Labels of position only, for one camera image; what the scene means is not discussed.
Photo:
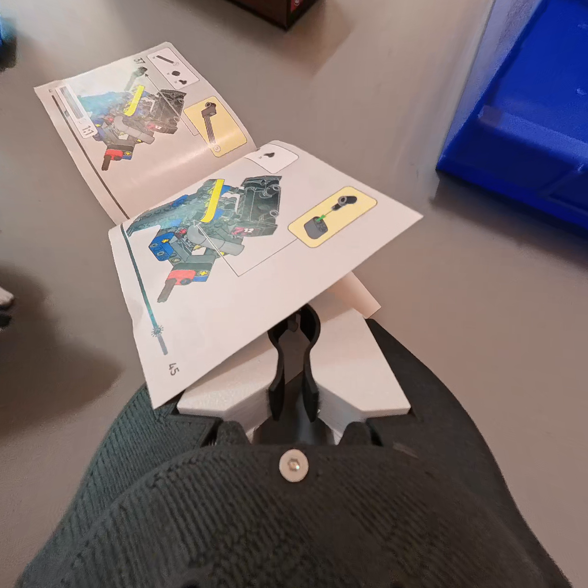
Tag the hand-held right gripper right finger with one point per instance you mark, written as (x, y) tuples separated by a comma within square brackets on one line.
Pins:
[(363, 381)]

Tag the blue plastic bin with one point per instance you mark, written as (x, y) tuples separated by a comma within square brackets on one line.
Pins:
[(528, 138)]

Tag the dark toy set box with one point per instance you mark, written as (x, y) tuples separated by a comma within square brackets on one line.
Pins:
[(275, 11)]

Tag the instruction booklet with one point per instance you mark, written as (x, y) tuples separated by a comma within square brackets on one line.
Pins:
[(275, 275)]

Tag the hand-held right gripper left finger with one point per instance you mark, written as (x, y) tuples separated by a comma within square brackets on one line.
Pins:
[(229, 390)]

